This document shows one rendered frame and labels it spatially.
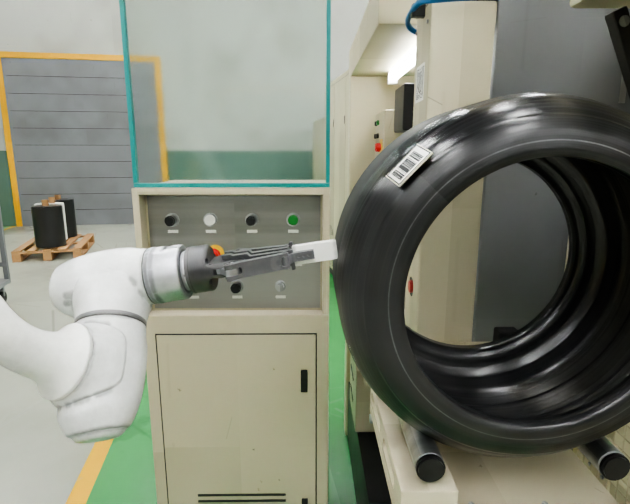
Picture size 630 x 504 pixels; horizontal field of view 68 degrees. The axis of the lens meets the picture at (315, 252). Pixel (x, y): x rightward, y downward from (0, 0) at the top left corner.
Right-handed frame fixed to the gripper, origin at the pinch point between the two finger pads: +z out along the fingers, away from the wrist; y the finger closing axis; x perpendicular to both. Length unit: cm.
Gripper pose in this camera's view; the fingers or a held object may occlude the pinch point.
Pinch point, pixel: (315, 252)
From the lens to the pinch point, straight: 74.3
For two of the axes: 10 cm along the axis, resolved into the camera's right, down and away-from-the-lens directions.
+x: 1.5, 9.7, 2.1
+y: -0.1, -2.1, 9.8
